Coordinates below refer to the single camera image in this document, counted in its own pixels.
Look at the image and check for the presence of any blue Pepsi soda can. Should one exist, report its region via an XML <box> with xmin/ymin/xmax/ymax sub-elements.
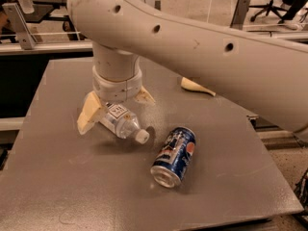
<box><xmin>150</xmin><ymin>127</ymin><xmax>195</xmax><ymax>188</ymax></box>

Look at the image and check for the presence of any yellow sponge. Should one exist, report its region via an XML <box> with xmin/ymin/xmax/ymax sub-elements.
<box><xmin>181</xmin><ymin>77</ymin><xmax>216</xmax><ymax>96</ymax></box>

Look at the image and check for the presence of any clear plastic water bottle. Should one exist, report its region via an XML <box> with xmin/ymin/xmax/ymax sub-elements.
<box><xmin>98</xmin><ymin>103</ymin><xmax>149</xmax><ymax>144</ymax></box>

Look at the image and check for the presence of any black office chair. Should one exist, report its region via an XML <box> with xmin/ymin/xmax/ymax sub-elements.
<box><xmin>249</xmin><ymin>0</ymin><xmax>308</xmax><ymax>25</ymax></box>

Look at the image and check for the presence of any right grey metal bracket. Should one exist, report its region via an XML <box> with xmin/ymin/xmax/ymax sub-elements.
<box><xmin>230</xmin><ymin>0</ymin><xmax>250</xmax><ymax>30</ymax></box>

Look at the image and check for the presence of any grey metal bracket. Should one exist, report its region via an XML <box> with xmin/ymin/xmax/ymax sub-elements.
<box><xmin>3</xmin><ymin>3</ymin><xmax>37</xmax><ymax>50</ymax></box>
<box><xmin>230</xmin><ymin>0</ymin><xmax>250</xmax><ymax>30</ymax></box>

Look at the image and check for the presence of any grey metal rail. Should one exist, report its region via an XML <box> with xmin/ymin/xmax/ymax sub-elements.
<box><xmin>0</xmin><ymin>41</ymin><xmax>92</xmax><ymax>56</ymax></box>

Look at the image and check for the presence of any black office desk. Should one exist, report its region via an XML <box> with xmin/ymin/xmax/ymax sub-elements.
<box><xmin>24</xmin><ymin>0</ymin><xmax>68</xmax><ymax>23</ymax></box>

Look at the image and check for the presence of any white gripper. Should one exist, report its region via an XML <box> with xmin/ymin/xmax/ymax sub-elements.
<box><xmin>77</xmin><ymin>67</ymin><xmax>156</xmax><ymax>135</ymax></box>

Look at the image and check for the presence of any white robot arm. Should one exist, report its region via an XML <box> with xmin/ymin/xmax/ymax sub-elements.
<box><xmin>67</xmin><ymin>0</ymin><xmax>308</xmax><ymax>140</ymax></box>

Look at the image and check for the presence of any left grey metal bracket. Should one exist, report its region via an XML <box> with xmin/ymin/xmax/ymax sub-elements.
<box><xmin>3</xmin><ymin>3</ymin><xmax>37</xmax><ymax>50</ymax></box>

